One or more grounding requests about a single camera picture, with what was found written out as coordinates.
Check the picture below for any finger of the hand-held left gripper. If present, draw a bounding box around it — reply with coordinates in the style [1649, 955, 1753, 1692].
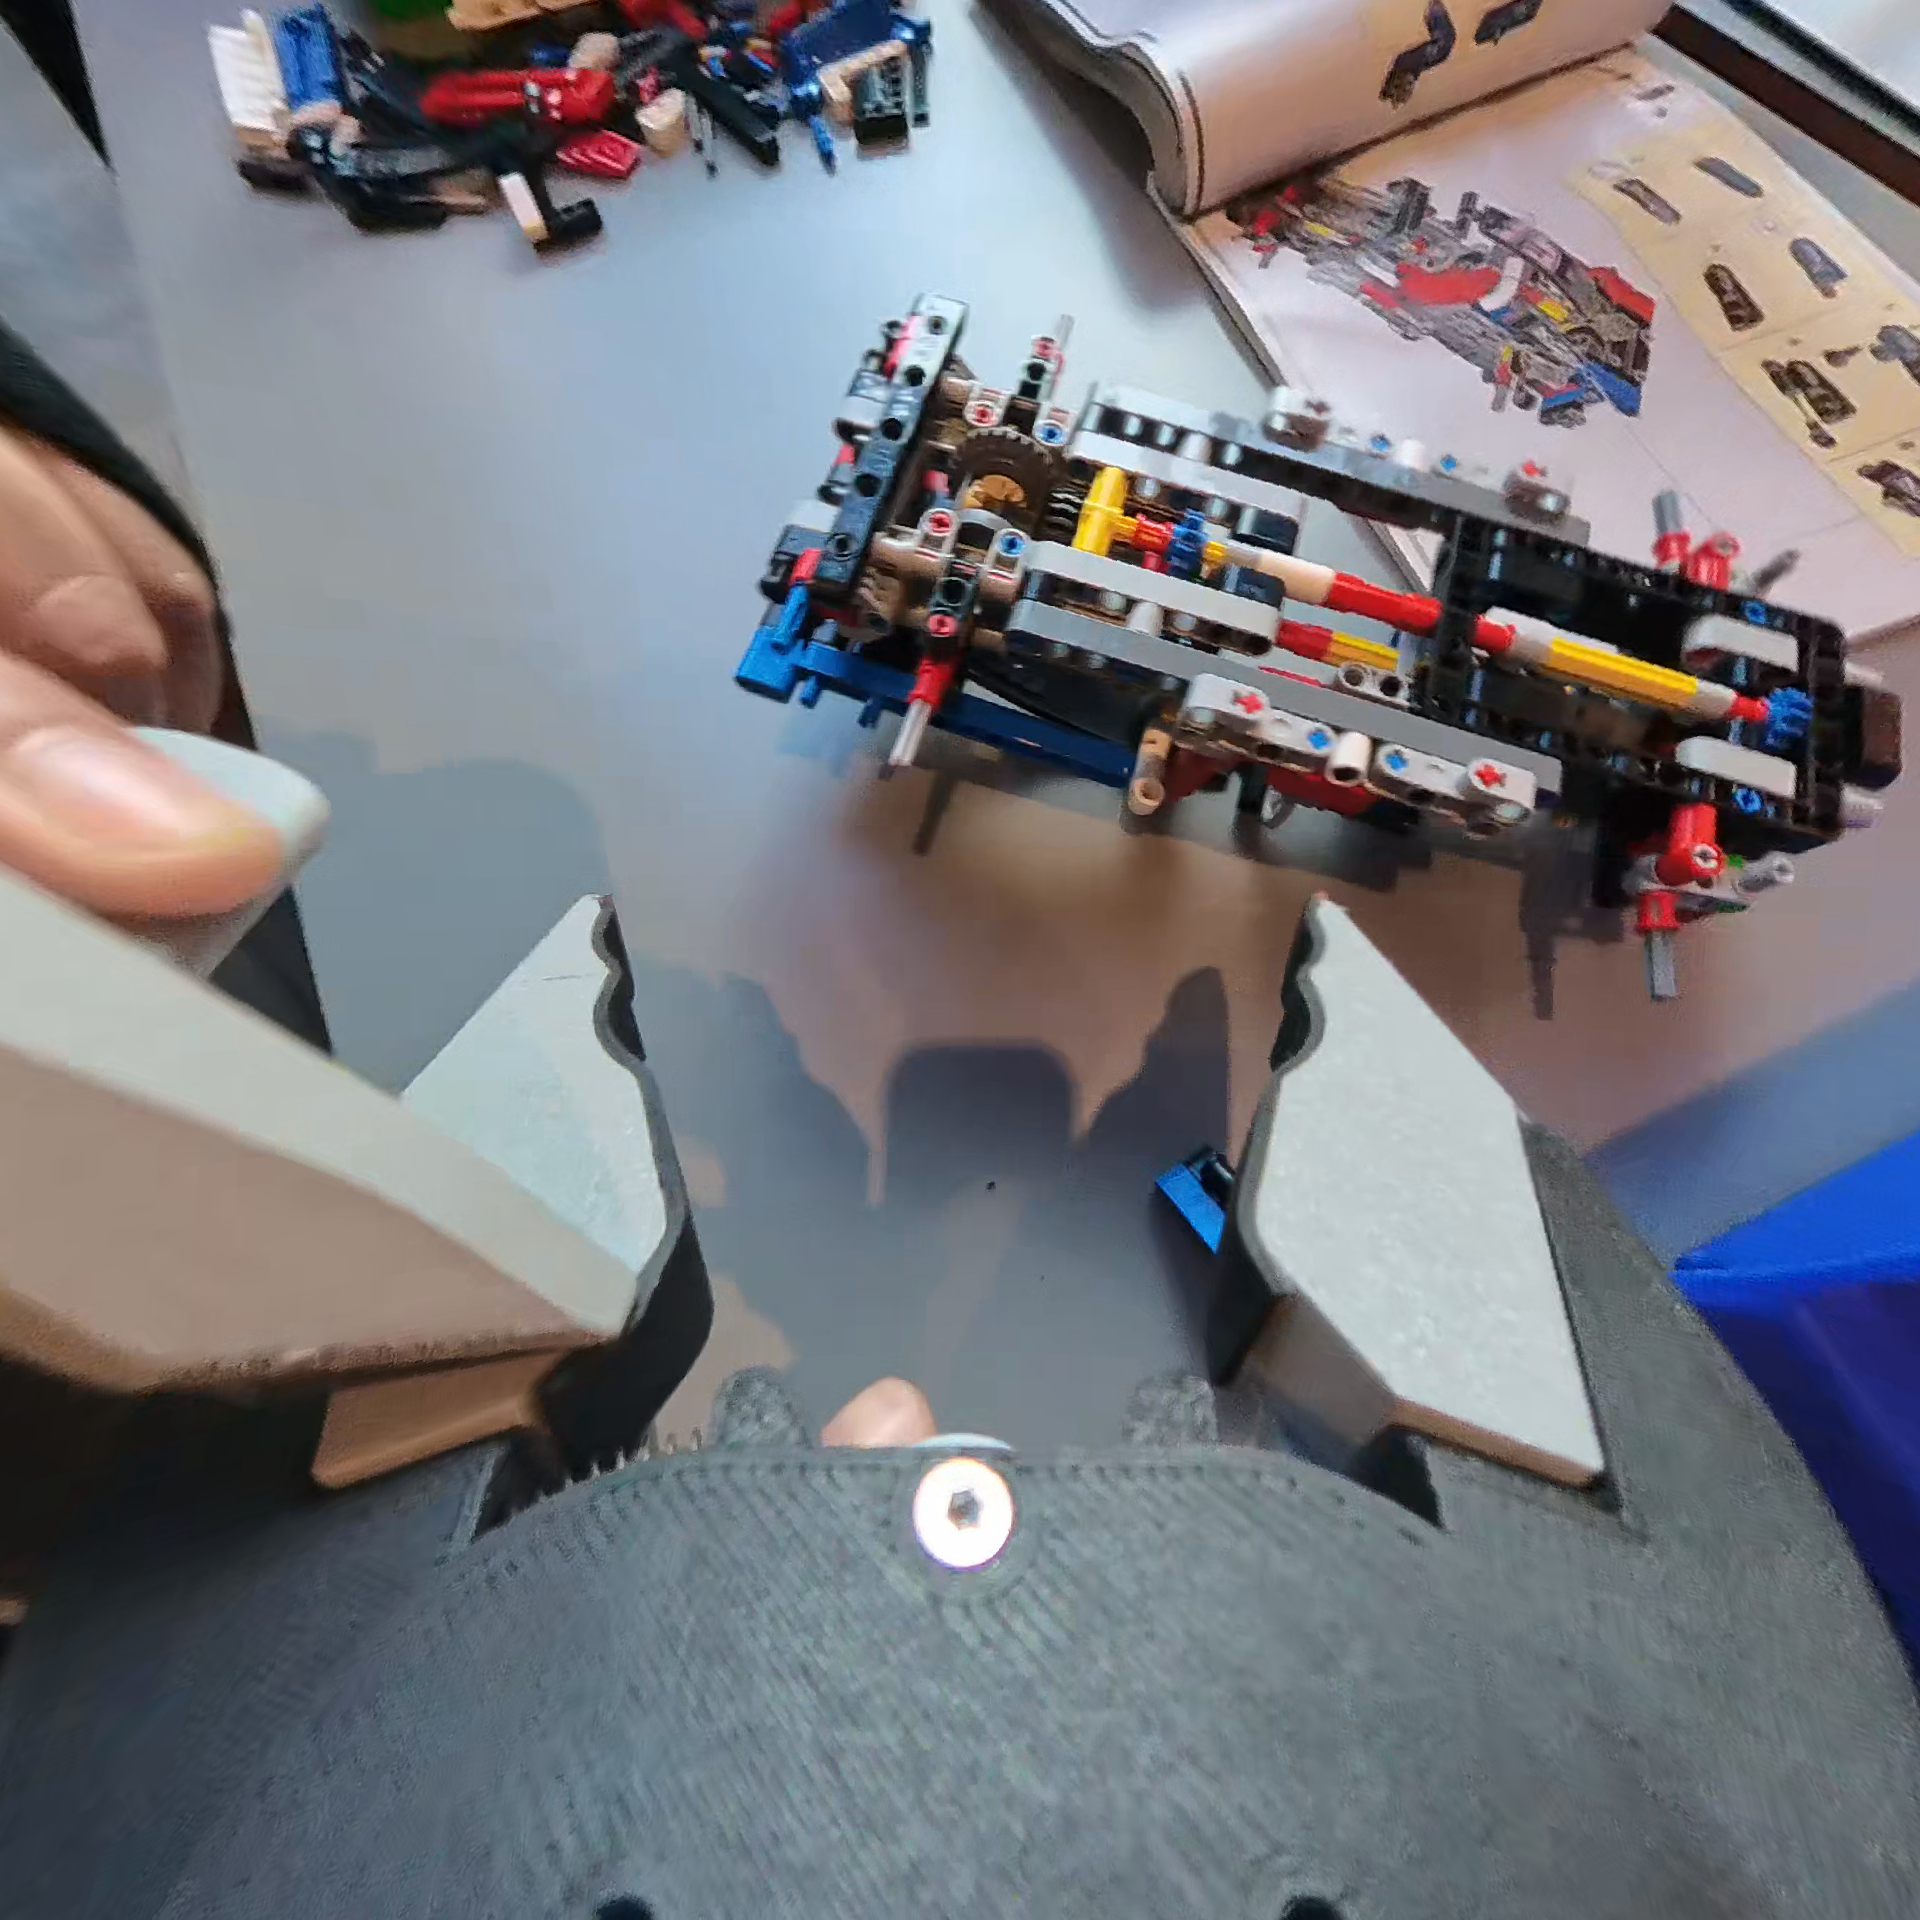
[0, 870, 639, 1399]

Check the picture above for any toy building instruction booklet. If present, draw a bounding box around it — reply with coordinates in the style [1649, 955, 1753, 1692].
[982, 0, 1920, 646]

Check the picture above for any blue plastic bin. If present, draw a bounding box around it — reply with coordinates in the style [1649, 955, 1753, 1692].
[1671, 1132, 1920, 1651]

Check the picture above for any toy brick car chassis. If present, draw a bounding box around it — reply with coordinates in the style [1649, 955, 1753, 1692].
[734, 291, 1908, 998]

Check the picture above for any blue brick piece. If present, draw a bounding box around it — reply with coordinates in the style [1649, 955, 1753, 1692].
[1153, 1145, 1240, 1254]

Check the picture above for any pile of loose bricks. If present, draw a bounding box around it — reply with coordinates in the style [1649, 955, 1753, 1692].
[202, 0, 938, 254]

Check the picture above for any person's right hand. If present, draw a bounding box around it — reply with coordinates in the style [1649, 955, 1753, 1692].
[821, 1377, 938, 1451]

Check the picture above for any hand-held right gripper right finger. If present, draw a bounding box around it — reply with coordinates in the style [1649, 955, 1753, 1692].
[1207, 894, 1610, 1488]

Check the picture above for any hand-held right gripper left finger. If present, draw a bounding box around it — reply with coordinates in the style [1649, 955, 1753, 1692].
[312, 894, 718, 1489]

